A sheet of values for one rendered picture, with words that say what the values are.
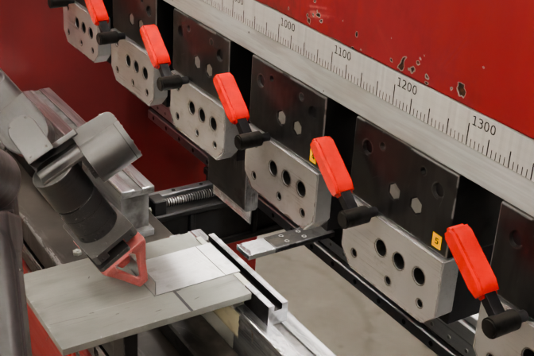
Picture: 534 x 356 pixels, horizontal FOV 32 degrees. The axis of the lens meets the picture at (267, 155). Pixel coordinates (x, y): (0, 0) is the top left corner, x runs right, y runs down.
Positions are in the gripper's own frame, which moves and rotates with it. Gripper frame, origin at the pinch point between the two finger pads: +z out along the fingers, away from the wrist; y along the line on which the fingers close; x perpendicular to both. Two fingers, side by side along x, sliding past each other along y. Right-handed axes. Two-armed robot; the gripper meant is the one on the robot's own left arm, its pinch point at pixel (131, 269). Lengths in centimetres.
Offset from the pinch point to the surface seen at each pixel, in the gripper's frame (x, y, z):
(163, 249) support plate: -5.6, 5.5, 5.2
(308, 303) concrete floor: -43, 106, 141
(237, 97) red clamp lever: -20.7, -13.1, -19.6
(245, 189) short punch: -17.4, -6.2, -2.9
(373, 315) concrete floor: -55, 91, 149
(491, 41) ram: -31, -48, -32
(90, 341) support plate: 9.6, -9.7, -3.3
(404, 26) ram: -30, -38, -31
